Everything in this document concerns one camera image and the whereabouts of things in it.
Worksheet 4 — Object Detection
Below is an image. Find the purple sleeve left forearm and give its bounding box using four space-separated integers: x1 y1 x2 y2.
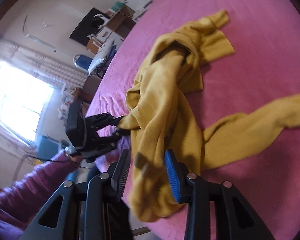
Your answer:
0 150 83 239

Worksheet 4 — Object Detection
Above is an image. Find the black monitor screen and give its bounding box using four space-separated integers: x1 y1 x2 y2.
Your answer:
69 8 102 46

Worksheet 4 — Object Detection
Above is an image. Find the window curtain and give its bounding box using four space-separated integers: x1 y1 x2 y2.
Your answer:
0 38 87 153

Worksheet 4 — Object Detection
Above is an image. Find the mustard yellow sweater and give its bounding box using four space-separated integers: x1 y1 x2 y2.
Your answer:
119 10 300 222

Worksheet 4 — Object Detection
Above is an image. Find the white bedside table left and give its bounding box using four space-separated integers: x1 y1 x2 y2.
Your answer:
132 0 154 22

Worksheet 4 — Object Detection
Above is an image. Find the white grey cushion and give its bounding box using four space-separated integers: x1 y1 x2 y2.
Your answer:
87 39 116 79

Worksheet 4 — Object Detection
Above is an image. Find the pink fleece bed blanket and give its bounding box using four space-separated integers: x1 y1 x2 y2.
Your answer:
87 0 300 239

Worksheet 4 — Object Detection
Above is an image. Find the wooden desk with drawers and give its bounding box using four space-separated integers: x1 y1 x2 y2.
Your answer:
86 5 136 54

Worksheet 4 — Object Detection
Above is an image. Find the blue chair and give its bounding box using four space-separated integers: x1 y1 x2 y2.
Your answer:
73 54 93 72

